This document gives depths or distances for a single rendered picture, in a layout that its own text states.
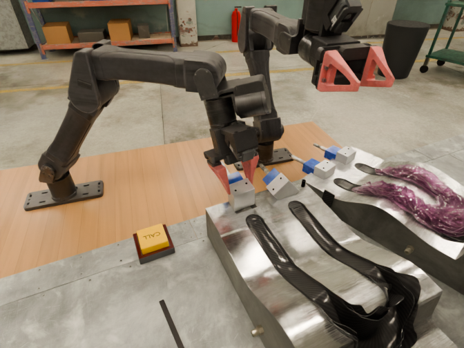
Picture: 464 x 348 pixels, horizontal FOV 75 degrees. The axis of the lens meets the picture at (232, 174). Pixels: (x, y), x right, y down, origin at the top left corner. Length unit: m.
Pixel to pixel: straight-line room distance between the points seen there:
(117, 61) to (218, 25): 5.37
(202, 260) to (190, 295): 0.09
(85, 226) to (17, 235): 0.16
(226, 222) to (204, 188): 0.25
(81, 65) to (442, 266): 0.81
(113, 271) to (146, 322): 0.15
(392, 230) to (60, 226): 0.80
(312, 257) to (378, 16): 6.12
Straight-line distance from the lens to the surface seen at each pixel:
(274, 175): 0.74
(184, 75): 0.58
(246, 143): 0.53
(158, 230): 0.73
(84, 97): 0.68
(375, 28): 6.62
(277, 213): 0.68
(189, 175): 0.94
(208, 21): 5.93
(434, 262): 0.78
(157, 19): 5.86
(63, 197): 0.94
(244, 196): 0.65
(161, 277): 0.69
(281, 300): 0.52
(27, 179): 1.11
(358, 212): 0.79
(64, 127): 0.78
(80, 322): 0.69
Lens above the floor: 1.36
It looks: 37 degrees down
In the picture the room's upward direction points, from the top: straight up
